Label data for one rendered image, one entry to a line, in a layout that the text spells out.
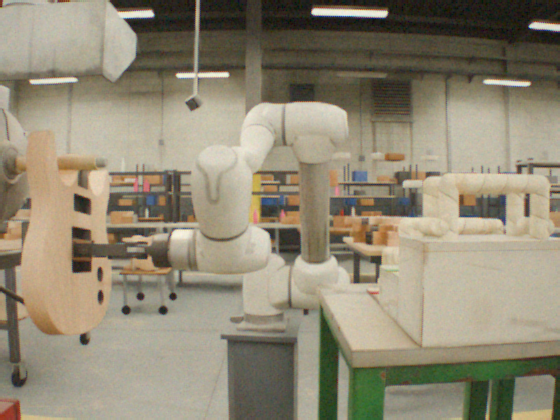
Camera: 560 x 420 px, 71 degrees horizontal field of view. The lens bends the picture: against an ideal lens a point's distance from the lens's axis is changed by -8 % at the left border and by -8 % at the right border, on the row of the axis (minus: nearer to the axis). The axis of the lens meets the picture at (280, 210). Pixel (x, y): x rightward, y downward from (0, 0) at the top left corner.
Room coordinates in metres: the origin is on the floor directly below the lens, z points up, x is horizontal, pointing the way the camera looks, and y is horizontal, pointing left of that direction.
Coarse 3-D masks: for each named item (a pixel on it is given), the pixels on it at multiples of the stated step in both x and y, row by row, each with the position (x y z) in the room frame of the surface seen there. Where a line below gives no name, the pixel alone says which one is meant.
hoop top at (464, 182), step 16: (448, 176) 0.67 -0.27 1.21; (464, 176) 0.67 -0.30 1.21; (480, 176) 0.67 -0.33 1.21; (496, 176) 0.67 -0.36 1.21; (512, 176) 0.67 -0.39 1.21; (528, 176) 0.67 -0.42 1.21; (464, 192) 0.68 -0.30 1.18; (480, 192) 0.68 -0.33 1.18; (496, 192) 0.68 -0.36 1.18; (512, 192) 0.68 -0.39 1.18; (528, 192) 0.68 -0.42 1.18
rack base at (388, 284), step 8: (384, 272) 0.92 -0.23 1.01; (392, 272) 0.86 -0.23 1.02; (384, 280) 0.91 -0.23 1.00; (392, 280) 0.85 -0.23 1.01; (384, 288) 0.91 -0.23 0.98; (392, 288) 0.85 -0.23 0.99; (384, 296) 0.91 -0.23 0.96; (392, 296) 0.84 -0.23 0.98; (384, 304) 0.91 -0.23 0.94; (392, 304) 0.84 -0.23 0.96; (392, 312) 0.84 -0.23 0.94
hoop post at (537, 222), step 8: (544, 184) 0.67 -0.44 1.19; (536, 192) 0.67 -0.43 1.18; (544, 192) 0.67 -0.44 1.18; (536, 200) 0.67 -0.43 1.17; (544, 200) 0.67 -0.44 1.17; (536, 208) 0.67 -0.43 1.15; (544, 208) 0.67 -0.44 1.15; (536, 216) 0.67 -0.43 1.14; (544, 216) 0.67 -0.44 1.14; (536, 224) 0.67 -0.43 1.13; (544, 224) 0.67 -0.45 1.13; (536, 232) 0.67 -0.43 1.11; (544, 232) 0.67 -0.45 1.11
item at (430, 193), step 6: (426, 186) 0.76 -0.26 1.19; (432, 186) 0.75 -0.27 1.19; (426, 192) 0.76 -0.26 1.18; (432, 192) 0.75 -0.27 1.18; (426, 198) 0.76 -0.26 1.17; (432, 198) 0.75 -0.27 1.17; (438, 198) 0.75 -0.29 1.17; (426, 204) 0.76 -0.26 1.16; (432, 204) 0.75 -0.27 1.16; (438, 204) 0.75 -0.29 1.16; (426, 210) 0.76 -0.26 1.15; (432, 210) 0.75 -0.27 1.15; (438, 210) 0.75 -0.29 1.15; (426, 216) 0.76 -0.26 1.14; (432, 216) 0.75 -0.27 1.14; (438, 216) 0.75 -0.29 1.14
